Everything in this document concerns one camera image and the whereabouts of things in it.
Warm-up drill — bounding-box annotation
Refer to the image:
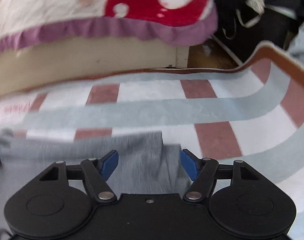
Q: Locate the checkered red white rug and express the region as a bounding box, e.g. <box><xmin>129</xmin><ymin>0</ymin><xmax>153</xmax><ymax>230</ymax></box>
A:
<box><xmin>0</xmin><ymin>43</ymin><xmax>304</xmax><ymax>239</ymax></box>

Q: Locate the beige bed base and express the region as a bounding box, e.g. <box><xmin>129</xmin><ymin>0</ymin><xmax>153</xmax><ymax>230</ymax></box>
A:
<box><xmin>0</xmin><ymin>37</ymin><xmax>189</xmax><ymax>97</ymax></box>

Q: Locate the bear print quilt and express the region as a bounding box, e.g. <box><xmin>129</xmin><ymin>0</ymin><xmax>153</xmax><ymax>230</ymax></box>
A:
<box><xmin>0</xmin><ymin>0</ymin><xmax>217</xmax><ymax>53</ymax></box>

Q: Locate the grey garment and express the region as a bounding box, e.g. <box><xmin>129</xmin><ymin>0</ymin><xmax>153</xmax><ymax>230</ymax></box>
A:
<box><xmin>0</xmin><ymin>132</ymin><xmax>190</xmax><ymax>239</ymax></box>

